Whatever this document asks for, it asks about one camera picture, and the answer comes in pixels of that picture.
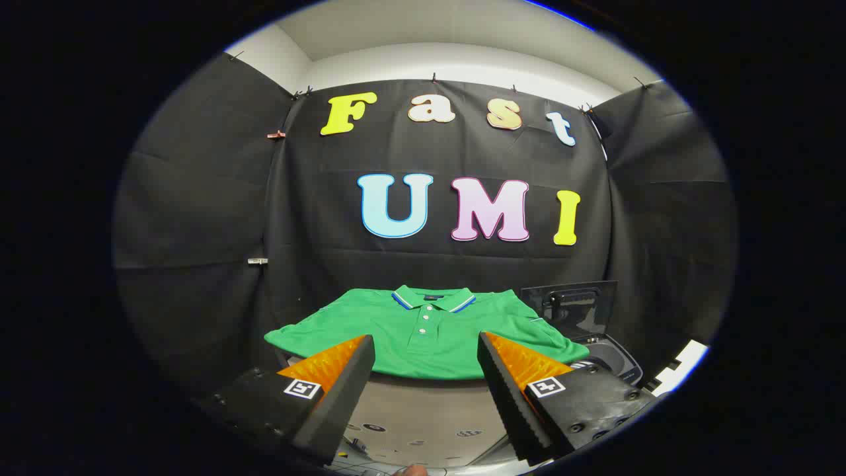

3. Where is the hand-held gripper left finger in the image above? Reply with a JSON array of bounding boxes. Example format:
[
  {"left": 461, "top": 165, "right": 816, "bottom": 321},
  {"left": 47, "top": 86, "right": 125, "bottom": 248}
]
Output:
[{"left": 211, "top": 334, "right": 376, "bottom": 465}]

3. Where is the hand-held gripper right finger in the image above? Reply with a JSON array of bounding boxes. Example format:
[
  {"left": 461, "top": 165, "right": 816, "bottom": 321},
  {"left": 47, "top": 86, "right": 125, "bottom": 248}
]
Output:
[{"left": 477, "top": 331, "right": 656, "bottom": 463}]

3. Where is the green polo shirt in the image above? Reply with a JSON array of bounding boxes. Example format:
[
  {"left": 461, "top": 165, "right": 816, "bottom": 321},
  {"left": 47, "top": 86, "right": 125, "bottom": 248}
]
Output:
[{"left": 264, "top": 286, "right": 589, "bottom": 381}]

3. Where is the transparent washing machine lid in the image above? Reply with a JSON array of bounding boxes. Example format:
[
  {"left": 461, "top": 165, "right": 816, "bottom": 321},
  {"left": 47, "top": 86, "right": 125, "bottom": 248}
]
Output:
[{"left": 521, "top": 281, "right": 619, "bottom": 341}]

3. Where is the black backdrop cloth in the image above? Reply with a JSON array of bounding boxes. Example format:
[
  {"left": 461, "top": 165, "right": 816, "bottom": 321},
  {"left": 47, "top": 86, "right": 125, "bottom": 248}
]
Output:
[{"left": 112, "top": 53, "right": 738, "bottom": 397}]

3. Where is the white panel with black marks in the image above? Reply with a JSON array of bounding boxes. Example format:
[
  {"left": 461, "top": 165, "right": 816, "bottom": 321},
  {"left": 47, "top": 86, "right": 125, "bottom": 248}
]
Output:
[{"left": 644, "top": 339, "right": 709, "bottom": 396}]

